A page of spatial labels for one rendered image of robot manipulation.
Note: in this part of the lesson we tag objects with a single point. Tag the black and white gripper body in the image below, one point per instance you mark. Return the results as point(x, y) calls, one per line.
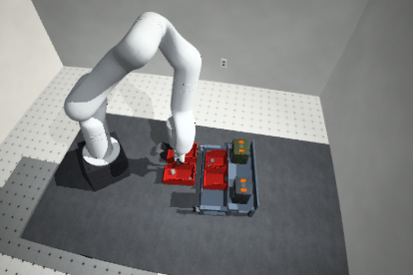
point(180, 156)

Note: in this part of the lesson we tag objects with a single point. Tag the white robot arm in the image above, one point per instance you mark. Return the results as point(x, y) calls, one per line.
point(88, 104)

